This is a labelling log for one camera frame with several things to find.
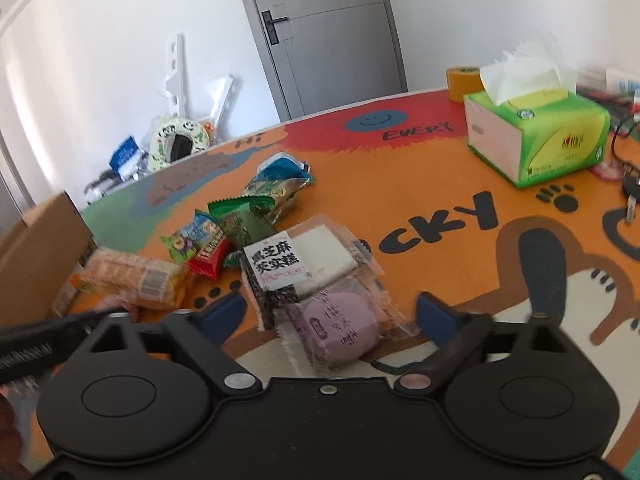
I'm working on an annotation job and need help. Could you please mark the cardboard box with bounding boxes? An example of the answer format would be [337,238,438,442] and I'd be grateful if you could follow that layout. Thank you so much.
[0,192,96,328]

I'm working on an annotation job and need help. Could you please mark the grey door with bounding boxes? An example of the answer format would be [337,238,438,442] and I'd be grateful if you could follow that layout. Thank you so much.
[242,0,407,122]

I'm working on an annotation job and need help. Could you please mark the green milk bun packet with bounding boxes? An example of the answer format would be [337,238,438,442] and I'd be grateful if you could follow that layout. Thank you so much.
[241,177,314,224]

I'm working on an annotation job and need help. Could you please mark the blue plastic bag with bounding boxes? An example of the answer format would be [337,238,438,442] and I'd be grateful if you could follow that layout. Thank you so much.
[110,136,142,180]

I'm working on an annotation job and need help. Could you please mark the black cable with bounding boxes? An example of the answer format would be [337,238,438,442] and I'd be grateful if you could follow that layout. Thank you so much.
[605,94,640,172]

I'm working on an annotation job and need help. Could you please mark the black sesame cake packet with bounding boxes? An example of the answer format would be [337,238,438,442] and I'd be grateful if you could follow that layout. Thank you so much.
[240,214,384,330]

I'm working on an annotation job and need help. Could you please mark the white plastic board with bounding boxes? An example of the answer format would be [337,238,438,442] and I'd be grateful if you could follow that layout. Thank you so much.
[163,32,186,117]

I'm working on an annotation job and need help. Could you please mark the red candy packet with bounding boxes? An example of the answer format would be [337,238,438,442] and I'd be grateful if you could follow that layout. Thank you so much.
[186,229,233,281]

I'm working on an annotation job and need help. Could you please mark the green tissue box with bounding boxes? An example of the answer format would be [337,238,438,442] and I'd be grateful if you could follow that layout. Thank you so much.
[463,39,611,188]

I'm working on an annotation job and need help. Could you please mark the yellow tape roll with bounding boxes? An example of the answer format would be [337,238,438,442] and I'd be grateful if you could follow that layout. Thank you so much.
[446,66,484,103]

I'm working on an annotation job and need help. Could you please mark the black door handle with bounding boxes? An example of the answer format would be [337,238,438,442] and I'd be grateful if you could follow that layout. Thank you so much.
[260,10,288,46]

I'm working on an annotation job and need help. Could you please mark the purple round cake packet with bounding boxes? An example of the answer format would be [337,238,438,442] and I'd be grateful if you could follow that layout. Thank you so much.
[274,270,416,376]

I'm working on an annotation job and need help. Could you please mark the green blue candy packet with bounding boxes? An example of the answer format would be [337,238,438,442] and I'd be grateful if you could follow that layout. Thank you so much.
[160,210,224,263]

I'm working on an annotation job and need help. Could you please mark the white slotted board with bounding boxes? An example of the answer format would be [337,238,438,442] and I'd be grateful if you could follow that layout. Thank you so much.
[207,75,234,129]

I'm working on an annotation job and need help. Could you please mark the dark green snack packet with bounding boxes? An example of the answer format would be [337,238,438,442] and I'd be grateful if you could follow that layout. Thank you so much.
[207,195,276,268]

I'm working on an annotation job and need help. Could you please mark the keys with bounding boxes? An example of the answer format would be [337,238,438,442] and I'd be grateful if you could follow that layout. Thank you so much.
[623,171,640,224]

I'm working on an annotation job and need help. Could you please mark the person's left hand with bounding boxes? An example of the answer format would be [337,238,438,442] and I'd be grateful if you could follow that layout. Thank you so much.
[0,388,32,480]

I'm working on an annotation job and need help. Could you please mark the panda pattern seat ring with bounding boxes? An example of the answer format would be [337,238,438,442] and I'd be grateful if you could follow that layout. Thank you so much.
[147,115,215,172]

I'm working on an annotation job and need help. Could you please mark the blue silver snack packet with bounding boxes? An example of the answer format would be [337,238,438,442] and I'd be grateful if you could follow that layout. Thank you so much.
[255,152,311,181]

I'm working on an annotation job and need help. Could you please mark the orange biscuit packet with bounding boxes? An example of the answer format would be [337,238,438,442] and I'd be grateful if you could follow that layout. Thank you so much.
[70,247,194,311]

